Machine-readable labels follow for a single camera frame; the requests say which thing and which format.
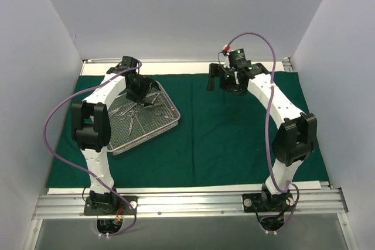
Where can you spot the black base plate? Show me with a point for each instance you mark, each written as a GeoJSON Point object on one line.
{"type": "Point", "coordinates": [113, 207]}
{"type": "Point", "coordinates": [261, 203]}

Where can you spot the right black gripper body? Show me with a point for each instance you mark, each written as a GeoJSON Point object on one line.
{"type": "Point", "coordinates": [218, 71]}

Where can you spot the steel tweezers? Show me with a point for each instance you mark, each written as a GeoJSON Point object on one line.
{"type": "Point", "coordinates": [153, 103]}

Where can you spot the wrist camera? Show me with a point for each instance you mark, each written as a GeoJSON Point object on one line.
{"type": "Point", "coordinates": [129, 62]}
{"type": "Point", "coordinates": [237, 58]}

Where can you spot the front aluminium rail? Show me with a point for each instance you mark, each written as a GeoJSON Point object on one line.
{"type": "Point", "coordinates": [167, 205]}

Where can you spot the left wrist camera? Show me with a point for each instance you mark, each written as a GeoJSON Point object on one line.
{"type": "Point", "coordinates": [129, 62]}

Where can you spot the steel surgical scissors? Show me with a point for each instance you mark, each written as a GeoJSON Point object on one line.
{"type": "Point", "coordinates": [127, 113]}

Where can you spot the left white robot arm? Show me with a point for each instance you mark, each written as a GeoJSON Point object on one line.
{"type": "Point", "coordinates": [91, 128]}

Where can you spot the aluminium rail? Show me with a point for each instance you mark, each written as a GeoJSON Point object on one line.
{"type": "Point", "coordinates": [167, 205]}
{"type": "Point", "coordinates": [312, 173]}

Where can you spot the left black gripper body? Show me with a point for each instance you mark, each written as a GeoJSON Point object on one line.
{"type": "Point", "coordinates": [138, 95]}

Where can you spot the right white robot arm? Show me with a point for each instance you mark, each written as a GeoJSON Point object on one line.
{"type": "Point", "coordinates": [290, 134]}

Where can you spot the steel needle holder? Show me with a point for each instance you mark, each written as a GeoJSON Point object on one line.
{"type": "Point", "coordinates": [131, 124]}

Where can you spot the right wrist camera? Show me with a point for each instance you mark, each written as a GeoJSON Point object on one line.
{"type": "Point", "coordinates": [237, 58]}

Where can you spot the right aluminium rail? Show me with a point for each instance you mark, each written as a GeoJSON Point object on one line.
{"type": "Point", "coordinates": [312, 173]}

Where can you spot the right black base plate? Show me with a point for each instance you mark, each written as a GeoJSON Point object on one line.
{"type": "Point", "coordinates": [261, 203]}

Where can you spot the wire mesh instrument tray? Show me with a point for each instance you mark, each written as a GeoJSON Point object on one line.
{"type": "Point", "coordinates": [146, 125]}

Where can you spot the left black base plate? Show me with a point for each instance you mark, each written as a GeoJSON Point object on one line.
{"type": "Point", "coordinates": [113, 207]}

